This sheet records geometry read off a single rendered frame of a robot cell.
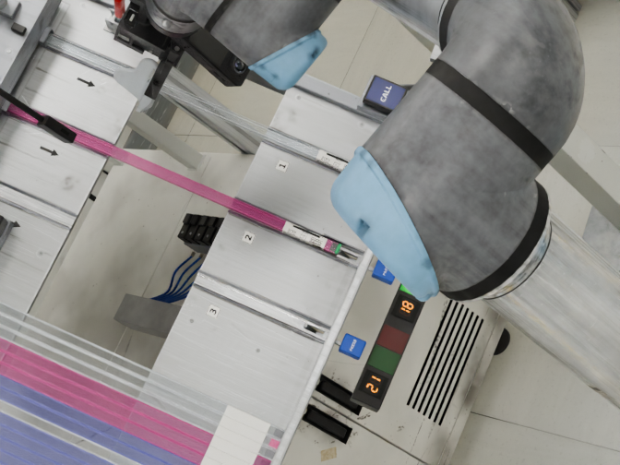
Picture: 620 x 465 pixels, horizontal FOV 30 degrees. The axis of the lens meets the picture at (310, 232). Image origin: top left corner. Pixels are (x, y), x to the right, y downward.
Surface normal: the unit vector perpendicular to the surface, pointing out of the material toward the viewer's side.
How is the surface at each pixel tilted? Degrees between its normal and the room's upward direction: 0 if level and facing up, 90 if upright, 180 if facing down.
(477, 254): 79
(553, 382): 0
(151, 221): 0
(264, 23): 57
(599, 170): 90
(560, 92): 83
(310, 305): 48
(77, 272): 0
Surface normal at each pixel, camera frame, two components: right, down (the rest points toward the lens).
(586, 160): 0.67, 0.00
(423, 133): -0.44, -0.25
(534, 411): -0.66, -0.47
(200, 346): 0.04, -0.25
